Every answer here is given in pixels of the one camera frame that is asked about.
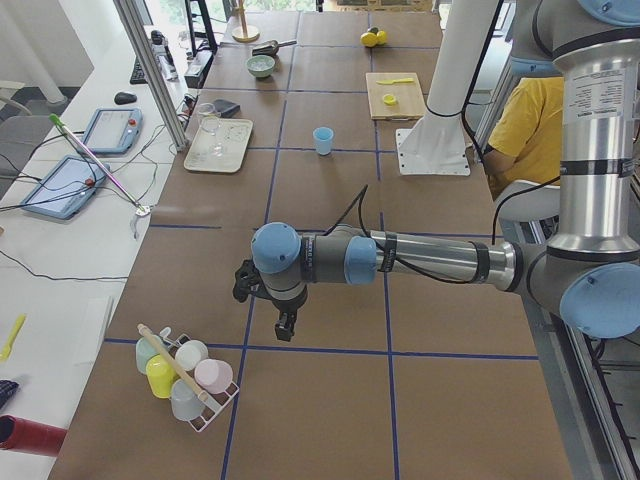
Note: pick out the bottom lemon slice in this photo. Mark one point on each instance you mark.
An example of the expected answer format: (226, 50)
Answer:
(390, 100)

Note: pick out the teach pendant tablet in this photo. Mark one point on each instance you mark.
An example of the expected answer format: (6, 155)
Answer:
(113, 131)
(66, 189)

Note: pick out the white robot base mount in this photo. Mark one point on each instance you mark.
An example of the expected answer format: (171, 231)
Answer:
(436, 143)

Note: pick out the cream bear tray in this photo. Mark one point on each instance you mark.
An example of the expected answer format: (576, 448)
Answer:
(234, 134)

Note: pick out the white plastic chair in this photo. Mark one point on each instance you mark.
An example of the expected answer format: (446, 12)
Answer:
(525, 201)

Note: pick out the yellow lemons at edge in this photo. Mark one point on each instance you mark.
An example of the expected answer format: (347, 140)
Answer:
(373, 37)

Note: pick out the black computer mouse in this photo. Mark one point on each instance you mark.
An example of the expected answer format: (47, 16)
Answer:
(124, 98)

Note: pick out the steel ice scoop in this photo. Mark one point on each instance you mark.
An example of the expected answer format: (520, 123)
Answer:
(271, 47)

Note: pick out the red tube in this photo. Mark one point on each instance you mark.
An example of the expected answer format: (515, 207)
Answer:
(27, 436)

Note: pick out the round wooden stand base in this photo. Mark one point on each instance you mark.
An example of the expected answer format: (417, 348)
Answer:
(245, 32)

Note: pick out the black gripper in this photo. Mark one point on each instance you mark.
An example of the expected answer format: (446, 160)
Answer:
(287, 304)

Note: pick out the clear wine glass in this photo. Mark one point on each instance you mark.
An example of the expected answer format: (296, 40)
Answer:
(210, 125)

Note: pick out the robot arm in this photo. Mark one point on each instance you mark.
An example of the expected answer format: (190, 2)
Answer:
(587, 273)

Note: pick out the white wire cup rack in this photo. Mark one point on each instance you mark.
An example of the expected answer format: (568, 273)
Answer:
(216, 403)

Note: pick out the near teach pendant tablet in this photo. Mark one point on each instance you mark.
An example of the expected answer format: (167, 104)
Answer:
(66, 189)

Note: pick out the wooden rack handle stick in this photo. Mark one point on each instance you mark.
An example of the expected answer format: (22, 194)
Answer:
(146, 332)

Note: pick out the grey folded cloth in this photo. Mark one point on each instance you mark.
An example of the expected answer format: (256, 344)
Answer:
(225, 108)

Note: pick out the white cup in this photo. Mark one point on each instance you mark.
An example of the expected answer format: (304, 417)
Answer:
(190, 354)

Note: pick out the far teach pendant tablet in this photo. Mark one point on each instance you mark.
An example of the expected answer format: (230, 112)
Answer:
(113, 131)

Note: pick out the yellow cup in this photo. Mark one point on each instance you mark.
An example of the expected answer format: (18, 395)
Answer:
(160, 376)

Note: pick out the green bowl of ice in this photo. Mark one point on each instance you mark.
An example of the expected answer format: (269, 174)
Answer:
(261, 66)

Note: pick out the grey blue cup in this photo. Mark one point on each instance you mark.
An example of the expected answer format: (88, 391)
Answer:
(184, 403)

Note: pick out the aluminium frame post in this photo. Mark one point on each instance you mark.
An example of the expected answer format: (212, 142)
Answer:
(133, 25)

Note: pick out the mint green cup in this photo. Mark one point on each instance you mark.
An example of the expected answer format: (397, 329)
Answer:
(144, 351)

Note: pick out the yellow plastic knife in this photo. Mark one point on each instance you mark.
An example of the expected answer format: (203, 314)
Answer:
(394, 81)

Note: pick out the person in yellow shirt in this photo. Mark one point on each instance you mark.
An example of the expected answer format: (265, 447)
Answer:
(526, 142)

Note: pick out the light blue cup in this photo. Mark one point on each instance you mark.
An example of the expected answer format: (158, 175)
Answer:
(323, 140)

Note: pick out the bamboo cutting board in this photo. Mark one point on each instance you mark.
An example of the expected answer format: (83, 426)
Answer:
(411, 104)

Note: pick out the pink cup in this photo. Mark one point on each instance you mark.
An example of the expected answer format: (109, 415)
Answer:
(215, 376)

